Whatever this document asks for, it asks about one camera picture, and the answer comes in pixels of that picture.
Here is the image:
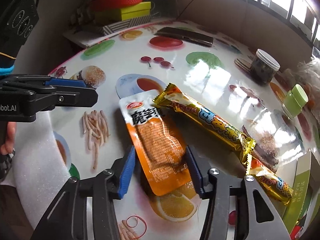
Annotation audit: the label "green and white cardboard box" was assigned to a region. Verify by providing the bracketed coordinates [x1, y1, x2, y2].
[282, 151, 320, 233]

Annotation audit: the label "orange snack pouch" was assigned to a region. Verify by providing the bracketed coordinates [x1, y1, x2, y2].
[118, 90, 194, 197]

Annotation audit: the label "dark smartphone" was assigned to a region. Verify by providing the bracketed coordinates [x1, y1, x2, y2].
[156, 26, 214, 47]

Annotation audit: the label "fruit print tablecloth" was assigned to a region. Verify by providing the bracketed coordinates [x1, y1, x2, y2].
[12, 21, 320, 240]

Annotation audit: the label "white board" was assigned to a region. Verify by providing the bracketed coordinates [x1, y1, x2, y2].
[62, 25, 111, 49]

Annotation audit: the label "person's left hand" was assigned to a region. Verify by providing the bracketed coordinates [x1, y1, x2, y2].
[0, 122, 17, 156]

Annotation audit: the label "clear plastic bag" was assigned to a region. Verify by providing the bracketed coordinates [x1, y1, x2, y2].
[287, 56, 320, 120]

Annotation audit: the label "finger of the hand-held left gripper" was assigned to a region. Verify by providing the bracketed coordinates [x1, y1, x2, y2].
[0, 74, 89, 93]
[34, 86, 99, 116]

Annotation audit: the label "red rubber band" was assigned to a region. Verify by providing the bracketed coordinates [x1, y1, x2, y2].
[125, 215, 148, 227]

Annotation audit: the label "black and white striped box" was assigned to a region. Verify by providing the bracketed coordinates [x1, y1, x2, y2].
[102, 15, 151, 37]

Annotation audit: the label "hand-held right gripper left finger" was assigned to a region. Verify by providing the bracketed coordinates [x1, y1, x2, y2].
[30, 145, 137, 240]

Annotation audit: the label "green lid glass jar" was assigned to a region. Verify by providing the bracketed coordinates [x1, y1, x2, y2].
[281, 84, 309, 120]

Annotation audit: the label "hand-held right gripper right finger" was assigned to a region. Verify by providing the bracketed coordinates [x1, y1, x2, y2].
[185, 145, 292, 240]

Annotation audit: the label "yellow-green box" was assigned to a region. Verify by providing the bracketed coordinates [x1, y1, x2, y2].
[94, 2, 152, 23]

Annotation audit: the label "white lid jar dark contents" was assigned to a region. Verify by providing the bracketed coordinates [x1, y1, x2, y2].
[250, 49, 281, 86]

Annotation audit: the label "gold snack stick packet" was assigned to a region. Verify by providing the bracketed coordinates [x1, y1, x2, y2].
[152, 83, 257, 167]
[246, 153, 293, 206]

